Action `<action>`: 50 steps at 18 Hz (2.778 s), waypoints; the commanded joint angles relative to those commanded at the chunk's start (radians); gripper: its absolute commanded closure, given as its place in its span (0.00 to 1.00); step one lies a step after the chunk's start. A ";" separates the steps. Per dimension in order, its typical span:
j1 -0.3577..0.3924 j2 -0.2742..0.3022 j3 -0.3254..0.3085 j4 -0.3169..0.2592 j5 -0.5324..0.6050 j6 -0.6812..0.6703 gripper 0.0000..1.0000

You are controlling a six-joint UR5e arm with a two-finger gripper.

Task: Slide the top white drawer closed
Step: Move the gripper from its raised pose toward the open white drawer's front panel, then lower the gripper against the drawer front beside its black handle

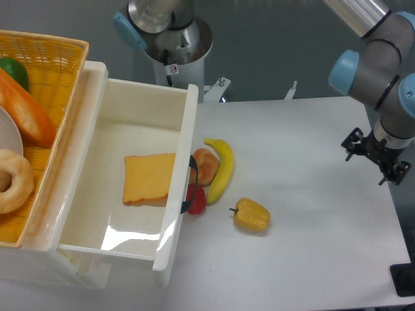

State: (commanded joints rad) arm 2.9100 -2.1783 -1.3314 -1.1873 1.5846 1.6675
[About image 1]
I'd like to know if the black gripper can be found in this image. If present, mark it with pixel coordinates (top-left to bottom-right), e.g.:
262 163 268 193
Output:
341 128 411 185

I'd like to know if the white top drawer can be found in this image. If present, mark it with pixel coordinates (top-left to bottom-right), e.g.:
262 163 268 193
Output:
58 79 198 288

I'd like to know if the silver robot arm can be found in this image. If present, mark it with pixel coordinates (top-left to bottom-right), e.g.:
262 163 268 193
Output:
113 1 414 185

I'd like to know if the black device at edge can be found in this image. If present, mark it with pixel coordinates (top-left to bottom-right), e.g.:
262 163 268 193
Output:
390 263 415 297

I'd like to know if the yellow bell pepper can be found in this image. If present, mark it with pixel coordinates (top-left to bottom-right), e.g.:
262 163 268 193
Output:
230 198 271 232

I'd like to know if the yellow banana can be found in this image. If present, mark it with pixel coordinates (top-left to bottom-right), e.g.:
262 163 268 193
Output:
204 138 235 205

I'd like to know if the orange bread roll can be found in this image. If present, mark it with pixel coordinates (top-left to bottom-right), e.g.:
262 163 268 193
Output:
189 148 220 187

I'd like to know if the red bell pepper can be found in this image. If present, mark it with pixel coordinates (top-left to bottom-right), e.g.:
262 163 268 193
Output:
186 184 207 215

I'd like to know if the toast slice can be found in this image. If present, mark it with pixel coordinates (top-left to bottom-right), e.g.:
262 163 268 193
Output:
122 153 176 206

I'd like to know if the yellow woven basket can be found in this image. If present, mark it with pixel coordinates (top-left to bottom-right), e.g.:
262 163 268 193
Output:
1 30 89 248

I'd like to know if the orange baguette loaf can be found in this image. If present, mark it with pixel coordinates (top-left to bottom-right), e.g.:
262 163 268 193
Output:
1 69 56 149

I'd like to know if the beige donut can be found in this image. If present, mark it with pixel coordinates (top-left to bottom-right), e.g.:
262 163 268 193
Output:
1 149 34 214

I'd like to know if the grey plate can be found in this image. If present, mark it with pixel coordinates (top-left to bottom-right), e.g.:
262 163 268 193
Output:
0 108 23 156

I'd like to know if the green vegetable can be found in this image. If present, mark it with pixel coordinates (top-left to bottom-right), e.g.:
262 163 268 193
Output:
1 57 29 91

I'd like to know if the black drawer handle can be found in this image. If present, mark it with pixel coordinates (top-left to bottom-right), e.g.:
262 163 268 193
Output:
180 154 199 215

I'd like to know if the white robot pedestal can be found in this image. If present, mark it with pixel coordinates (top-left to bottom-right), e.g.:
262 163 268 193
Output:
145 16 231 103

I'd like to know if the white drawer cabinet frame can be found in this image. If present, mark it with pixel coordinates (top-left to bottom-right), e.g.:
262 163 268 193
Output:
1 61 111 288

